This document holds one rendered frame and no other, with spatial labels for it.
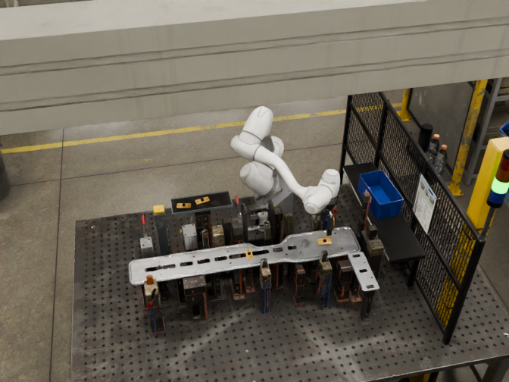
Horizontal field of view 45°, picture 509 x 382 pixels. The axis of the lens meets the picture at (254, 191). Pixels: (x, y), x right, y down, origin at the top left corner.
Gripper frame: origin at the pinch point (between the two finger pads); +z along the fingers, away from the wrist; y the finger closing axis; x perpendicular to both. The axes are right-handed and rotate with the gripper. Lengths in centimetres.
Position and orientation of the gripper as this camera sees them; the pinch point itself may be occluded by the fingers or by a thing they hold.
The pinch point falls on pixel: (326, 226)
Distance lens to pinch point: 362.6
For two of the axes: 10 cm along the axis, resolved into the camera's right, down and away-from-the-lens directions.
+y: 2.0, 6.4, -7.4
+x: 9.8, -1.3, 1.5
